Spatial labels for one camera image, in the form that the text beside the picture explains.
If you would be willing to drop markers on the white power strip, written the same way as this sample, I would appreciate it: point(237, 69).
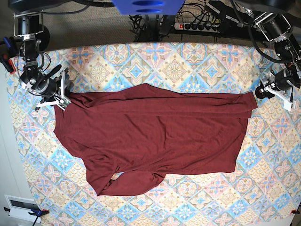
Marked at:
point(205, 27)

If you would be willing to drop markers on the blue clamp lower left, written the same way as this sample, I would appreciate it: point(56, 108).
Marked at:
point(35, 212)

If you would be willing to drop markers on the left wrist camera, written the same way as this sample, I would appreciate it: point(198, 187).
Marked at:
point(289, 105)

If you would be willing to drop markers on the white wall vent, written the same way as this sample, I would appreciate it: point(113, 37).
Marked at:
point(20, 208)

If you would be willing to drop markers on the black orange clamp left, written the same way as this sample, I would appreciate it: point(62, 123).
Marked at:
point(7, 63)

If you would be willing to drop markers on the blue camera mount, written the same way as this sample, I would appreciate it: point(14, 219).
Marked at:
point(148, 7)

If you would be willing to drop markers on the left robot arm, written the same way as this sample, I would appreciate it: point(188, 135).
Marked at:
point(277, 30)

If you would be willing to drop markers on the black round stool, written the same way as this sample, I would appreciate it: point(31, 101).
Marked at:
point(45, 38)

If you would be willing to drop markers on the orange clamp lower right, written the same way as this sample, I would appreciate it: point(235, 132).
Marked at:
point(296, 212)

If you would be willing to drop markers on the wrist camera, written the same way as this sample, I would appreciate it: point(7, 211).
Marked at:
point(63, 103)
point(289, 105)

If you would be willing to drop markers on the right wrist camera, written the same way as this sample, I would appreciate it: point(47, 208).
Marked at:
point(63, 103)

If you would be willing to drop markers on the dark red t-shirt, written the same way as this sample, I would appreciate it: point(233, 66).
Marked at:
point(129, 140)

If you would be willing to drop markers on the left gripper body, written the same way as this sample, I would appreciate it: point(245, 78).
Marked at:
point(281, 84)

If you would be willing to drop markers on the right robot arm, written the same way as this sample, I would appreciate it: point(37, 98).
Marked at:
point(28, 26)

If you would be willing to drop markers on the patterned tile tablecloth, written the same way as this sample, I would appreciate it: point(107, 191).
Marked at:
point(264, 189)

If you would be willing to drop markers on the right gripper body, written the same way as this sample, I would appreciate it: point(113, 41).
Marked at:
point(50, 90)

